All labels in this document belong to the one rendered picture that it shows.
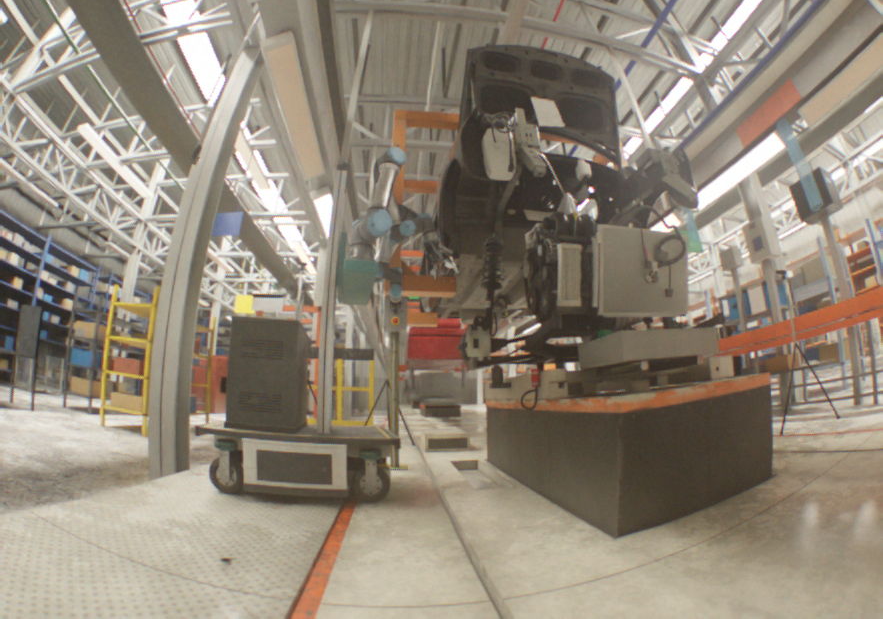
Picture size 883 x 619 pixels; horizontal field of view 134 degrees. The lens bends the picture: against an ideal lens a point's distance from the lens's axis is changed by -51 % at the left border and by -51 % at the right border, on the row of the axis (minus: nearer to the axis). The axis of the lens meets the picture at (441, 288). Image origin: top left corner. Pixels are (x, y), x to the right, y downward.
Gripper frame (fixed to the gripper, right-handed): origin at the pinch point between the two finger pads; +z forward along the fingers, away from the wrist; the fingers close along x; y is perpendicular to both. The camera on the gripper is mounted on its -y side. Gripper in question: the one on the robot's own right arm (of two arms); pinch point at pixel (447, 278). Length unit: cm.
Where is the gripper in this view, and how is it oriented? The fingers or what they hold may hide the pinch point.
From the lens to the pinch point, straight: 199.2
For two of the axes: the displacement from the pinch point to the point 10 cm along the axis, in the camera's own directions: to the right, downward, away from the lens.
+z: 3.3, 9.4, -0.1
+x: 7.1, -2.6, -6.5
